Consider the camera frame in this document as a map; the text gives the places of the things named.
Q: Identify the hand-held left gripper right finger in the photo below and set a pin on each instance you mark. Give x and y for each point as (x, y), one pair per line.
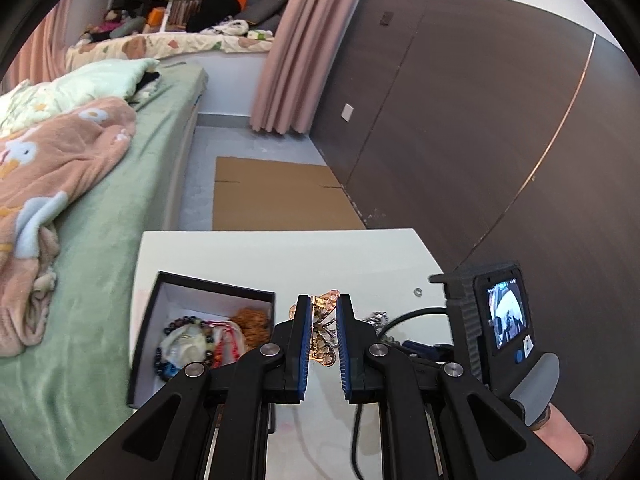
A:
(344, 345)

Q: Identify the white wall outlet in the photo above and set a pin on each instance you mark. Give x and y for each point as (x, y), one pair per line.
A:
(347, 112)

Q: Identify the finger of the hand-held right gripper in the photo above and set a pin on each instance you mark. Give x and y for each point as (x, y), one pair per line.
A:
(416, 347)

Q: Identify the pale green quilt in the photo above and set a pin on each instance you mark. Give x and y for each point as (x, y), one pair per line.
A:
(95, 77)

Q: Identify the pile of stuffed toys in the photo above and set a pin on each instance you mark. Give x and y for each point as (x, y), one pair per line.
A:
(112, 25)

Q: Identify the pink curtain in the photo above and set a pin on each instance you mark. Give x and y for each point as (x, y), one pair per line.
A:
(305, 45)
(45, 45)

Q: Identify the flat cardboard sheet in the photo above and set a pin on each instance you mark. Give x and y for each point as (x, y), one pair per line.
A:
(280, 195)

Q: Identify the person's right forearm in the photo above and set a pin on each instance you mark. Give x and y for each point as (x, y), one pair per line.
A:
(560, 440)

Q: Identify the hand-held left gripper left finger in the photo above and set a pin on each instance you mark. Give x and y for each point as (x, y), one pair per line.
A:
(301, 345)

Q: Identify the orange box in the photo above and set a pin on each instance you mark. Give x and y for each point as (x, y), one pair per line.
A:
(156, 17)

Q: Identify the pale green jade piece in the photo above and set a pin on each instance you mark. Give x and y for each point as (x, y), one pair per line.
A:
(182, 347)

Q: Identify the dark wooden wardrobe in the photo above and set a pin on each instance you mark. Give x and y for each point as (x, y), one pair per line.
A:
(475, 135)

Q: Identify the patterned cream quilt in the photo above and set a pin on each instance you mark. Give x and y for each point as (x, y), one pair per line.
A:
(165, 46)

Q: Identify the grey pillow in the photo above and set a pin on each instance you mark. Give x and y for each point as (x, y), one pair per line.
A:
(265, 7)

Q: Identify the pink flowered blanket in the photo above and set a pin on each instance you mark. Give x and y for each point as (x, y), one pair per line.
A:
(55, 160)

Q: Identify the black jewelry box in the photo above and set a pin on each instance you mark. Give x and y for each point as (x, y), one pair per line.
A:
(200, 300)

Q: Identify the bed with green sheet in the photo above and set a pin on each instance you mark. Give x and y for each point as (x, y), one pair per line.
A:
(105, 240)

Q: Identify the black bag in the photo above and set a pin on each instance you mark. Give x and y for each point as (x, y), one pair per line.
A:
(215, 7)

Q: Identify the gold butterfly ornament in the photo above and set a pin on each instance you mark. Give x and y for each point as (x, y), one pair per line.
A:
(322, 330)

